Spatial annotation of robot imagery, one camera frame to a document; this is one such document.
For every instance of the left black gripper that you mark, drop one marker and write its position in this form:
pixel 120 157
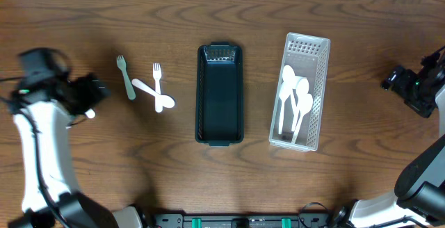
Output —
pixel 92 91

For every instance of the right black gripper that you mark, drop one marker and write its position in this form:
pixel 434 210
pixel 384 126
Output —
pixel 402 89

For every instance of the white plastic fork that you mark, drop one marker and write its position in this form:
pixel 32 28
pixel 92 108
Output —
pixel 90 113
pixel 157 74

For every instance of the pale green plastic fork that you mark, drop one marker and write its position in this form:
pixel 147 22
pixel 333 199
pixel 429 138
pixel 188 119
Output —
pixel 122 65

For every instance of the white plastic spoon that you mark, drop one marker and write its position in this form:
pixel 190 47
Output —
pixel 289 77
pixel 284 94
pixel 164 100
pixel 306 104
pixel 302 89

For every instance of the clear plastic perforated basket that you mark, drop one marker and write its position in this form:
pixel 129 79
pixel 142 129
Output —
pixel 308 56

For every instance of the black plastic basket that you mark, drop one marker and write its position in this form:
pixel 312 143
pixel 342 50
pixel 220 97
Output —
pixel 219 111

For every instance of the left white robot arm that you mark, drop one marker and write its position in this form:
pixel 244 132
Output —
pixel 43 109

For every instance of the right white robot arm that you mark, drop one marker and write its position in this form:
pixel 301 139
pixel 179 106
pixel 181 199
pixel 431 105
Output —
pixel 418 196

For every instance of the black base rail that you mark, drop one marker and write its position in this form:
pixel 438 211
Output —
pixel 310 220

